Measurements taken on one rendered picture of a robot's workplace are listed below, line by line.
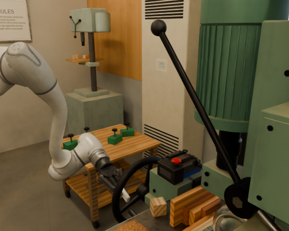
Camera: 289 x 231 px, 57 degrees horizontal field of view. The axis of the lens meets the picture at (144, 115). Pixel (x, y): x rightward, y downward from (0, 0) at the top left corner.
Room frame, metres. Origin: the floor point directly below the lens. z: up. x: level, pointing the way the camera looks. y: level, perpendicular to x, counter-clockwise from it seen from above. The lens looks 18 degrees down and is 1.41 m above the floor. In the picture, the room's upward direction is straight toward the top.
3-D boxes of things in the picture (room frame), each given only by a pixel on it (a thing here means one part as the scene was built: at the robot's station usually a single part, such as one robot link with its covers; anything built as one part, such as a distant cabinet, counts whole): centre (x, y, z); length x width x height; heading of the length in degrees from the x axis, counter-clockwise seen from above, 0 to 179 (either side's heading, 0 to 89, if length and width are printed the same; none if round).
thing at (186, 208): (0.65, -0.18, 0.93); 0.19 x 0.02 x 0.05; 127
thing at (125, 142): (1.98, 0.30, 0.32); 0.66 x 0.57 x 0.64; 129
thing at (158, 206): (0.64, -0.04, 0.92); 0.04 x 0.03 x 0.04; 106
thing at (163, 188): (0.77, -0.11, 0.91); 0.15 x 0.14 x 0.09; 127
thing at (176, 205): (0.65, -0.16, 0.94); 0.21 x 0.01 x 0.08; 127
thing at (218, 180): (0.59, -0.22, 1.03); 0.14 x 0.07 x 0.09; 37
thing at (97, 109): (2.85, 0.54, 0.79); 0.62 x 0.48 x 1.58; 39
